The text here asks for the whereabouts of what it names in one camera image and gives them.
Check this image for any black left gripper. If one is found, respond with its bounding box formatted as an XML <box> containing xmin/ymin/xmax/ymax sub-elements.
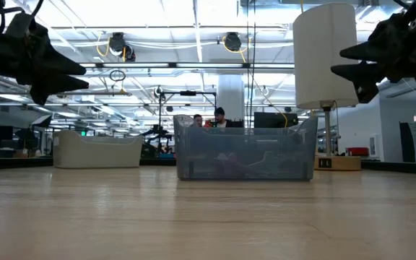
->
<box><xmin>0</xmin><ymin>21</ymin><xmax>90</xmax><ymax>105</ymax></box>

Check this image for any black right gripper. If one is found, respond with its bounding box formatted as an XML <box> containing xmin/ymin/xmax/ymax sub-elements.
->
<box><xmin>330</xmin><ymin>3</ymin><xmax>416</xmax><ymax>104</ymax></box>

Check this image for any white shade wooden base lamp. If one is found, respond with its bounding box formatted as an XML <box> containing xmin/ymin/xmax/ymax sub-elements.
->
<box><xmin>292</xmin><ymin>2</ymin><xmax>362</xmax><ymax>171</ymax></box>

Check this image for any light grey plastic bin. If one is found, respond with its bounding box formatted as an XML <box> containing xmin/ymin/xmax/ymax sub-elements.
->
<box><xmin>51</xmin><ymin>129</ymin><xmax>144</xmax><ymax>169</ymax></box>

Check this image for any red box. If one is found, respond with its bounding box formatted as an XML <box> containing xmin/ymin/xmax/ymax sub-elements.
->
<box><xmin>344</xmin><ymin>147</ymin><xmax>370</xmax><ymax>157</ymax></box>

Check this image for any black background monitor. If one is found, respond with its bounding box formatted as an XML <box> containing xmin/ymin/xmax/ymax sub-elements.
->
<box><xmin>253</xmin><ymin>111</ymin><xmax>299</xmax><ymax>129</ymax></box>

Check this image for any black gantry stand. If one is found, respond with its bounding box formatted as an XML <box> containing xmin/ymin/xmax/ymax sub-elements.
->
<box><xmin>157</xmin><ymin>90</ymin><xmax>218</xmax><ymax>137</ymax></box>

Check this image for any smoky transparent plastic bin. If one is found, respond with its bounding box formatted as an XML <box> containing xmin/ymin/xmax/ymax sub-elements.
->
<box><xmin>173</xmin><ymin>114</ymin><xmax>319</xmax><ymax>181</ymax></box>

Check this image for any ceiling cable reel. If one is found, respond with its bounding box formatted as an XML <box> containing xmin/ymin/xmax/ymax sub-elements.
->
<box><xmin>223</xmin><ymin>31</ymin><xmax>243</xmax><ymax>53</ymax></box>
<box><xmin>108</xmin><ymin>31</ymin><xmax>137</xmax><ymax>62</ymax></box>

